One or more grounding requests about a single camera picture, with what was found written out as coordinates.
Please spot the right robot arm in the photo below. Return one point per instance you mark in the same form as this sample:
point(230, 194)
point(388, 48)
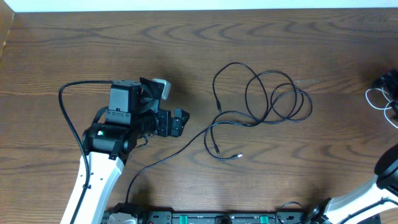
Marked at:
point(380, 192)

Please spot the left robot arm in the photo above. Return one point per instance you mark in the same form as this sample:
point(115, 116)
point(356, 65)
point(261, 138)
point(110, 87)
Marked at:
point(133, 113)

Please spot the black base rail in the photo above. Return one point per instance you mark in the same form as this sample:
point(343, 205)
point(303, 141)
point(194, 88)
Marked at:
point(134, 214)

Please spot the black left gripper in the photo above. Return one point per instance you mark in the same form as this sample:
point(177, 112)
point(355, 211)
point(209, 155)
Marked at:
point(166, 127)

